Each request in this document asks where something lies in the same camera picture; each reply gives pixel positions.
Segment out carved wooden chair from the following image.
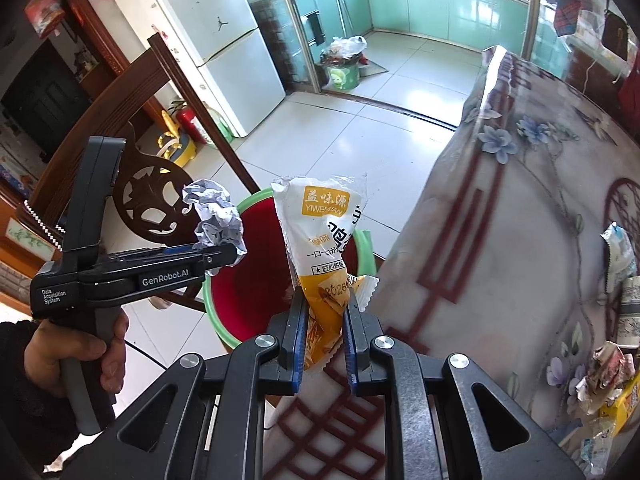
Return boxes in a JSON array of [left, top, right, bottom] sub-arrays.
[[42, 32, 261, 311]]

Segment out green bucket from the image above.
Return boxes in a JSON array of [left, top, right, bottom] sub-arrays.
[[327, 61, 362, 92]]

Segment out white bead string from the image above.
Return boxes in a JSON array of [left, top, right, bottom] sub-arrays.
[[22, 199, 67, 251]]

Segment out red fire extinguisher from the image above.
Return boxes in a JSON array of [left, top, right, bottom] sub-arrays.
[[175, 104, 208, 146]]

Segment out red bin with green rim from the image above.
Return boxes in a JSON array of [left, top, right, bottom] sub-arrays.
[[202, 187, 386, 348]]

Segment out teal kitchen cabinets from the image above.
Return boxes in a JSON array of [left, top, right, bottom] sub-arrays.
[[292, 0, 556, 66]]

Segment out white paper ball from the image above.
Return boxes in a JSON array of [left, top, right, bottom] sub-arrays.
[[181, 178, 249, 277]]

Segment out clear plastic wrapper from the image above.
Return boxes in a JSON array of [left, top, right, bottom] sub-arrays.
[[560, 417, 617, 466]]

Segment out white cable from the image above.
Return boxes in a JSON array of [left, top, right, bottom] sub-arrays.
[[581, 54, 608, 92]]

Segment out dark hanging bag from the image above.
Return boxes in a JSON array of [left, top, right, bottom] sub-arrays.
[[601, 10, 630, 61]]

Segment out red cloth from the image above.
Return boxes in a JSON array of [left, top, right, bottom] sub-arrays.
[[617, 67, 640, 121]]

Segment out green plastic bottle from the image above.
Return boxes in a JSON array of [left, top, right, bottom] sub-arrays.
[[202, 105, 235, 146]]

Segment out wooden cabinet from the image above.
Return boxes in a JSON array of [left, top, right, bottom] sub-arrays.
[[0, 0, 171, 286]]

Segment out mop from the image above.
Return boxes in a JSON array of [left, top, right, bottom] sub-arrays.
[[331, 0, 355, 37]]

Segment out crumpled printed paper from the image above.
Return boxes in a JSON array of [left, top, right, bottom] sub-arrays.
[[575, 341, 633, 416]]

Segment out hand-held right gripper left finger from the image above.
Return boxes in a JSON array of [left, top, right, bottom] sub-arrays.
[[62, 287, 308, 480]]

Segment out red box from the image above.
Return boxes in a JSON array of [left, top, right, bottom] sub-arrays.
[[25, 0, 68, 38]]

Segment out white refrigerator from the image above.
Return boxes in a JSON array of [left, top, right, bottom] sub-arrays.
[[112, 0, 287, 138]]

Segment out white plastic bag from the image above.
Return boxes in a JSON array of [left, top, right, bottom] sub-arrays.
[[320, 35, 368, 68]]

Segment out person's left forearm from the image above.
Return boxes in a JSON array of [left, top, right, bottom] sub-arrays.
[[0, 320, 83, 476]]

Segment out person's left hand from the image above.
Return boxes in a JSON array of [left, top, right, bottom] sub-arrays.
[[25, 307, 130, 388]]

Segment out yellow and white snack wrapper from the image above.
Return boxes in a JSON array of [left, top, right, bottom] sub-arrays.
[[270, 172, 381, 372]]

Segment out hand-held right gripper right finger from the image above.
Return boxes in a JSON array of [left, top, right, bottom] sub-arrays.
[[342, 290, 586, 480]]

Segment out black television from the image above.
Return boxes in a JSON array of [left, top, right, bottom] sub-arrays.
[[0, 42, 93, 161]]

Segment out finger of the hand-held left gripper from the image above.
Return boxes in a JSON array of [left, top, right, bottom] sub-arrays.
[[197, 243, 241, 277], [162, 243, 203, 258]]

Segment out floral tablecloth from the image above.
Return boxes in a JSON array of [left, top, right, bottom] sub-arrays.
[[260, 45, 640, 480]]

